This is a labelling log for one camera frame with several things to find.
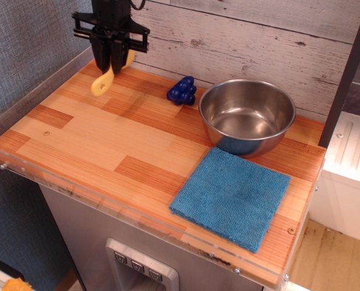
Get clear acrylic guard rail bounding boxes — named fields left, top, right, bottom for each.
left=0, top=143, right=290, bottom=286

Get blue folded cloth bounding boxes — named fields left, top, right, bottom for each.
left=169, top=147, right=291, bottom=253

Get stainless steel bowl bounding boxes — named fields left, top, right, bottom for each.
left=199, top=79, right=296, bottom=157

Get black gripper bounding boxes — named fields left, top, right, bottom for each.
left=72, top=1, right=150, bottom=74

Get yellow scrubber brush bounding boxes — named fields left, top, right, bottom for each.
left=90, top=50, right=135, bottom=96

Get dark right post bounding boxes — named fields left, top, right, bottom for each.
left=318, top=26, right=360, bottom=148

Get silver dispenser panel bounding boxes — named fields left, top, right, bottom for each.
left=106, top=238, right=180, bottom=290

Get white toy sink unit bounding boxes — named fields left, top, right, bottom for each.
left=308, top=45, right=360, bottom=246

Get yellow object bottom left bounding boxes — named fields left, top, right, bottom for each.
left=1, top=278, right=33, bottom=291

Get grey toy fridge cabinet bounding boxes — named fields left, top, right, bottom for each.
left=40, top=186, right=263, bottom=290

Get blue toy grapes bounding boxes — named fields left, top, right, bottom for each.
left=166, top=76, right=197, bottom=105

